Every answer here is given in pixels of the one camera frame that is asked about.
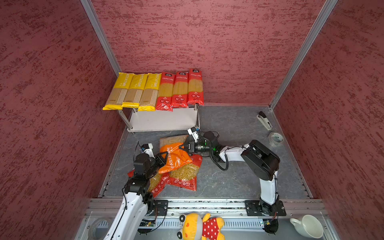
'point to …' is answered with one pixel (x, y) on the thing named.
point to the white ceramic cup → (309, 226)
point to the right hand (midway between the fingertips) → (178, 150)
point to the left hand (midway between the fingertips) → (168, 155)
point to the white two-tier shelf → (179, 120)
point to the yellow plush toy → (194, 226)
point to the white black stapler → (263, 119)
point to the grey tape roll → (275, 138)
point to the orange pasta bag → (176, 156)
